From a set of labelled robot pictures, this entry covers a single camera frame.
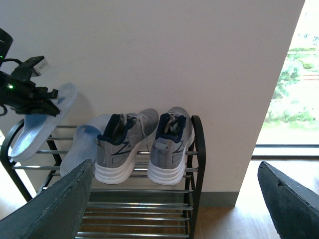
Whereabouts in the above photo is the light blue slipper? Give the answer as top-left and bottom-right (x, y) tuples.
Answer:
(10, 83), (77, 162)
(60, 115), (111, 177)

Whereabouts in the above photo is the grey sneaker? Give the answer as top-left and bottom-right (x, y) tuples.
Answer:
(95, 109), (159, 185)
(148, 107), (194, 185)

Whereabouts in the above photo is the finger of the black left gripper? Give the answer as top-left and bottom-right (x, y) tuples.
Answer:
(37, 89), (60, 117)

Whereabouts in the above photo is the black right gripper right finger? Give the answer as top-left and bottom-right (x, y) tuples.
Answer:
(258, 161), (319, 239)

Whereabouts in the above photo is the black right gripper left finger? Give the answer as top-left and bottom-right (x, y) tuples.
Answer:
(0, 159), (93, 239)

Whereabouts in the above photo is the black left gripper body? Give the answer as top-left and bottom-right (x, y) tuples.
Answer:
(0, 72), (47, 115)

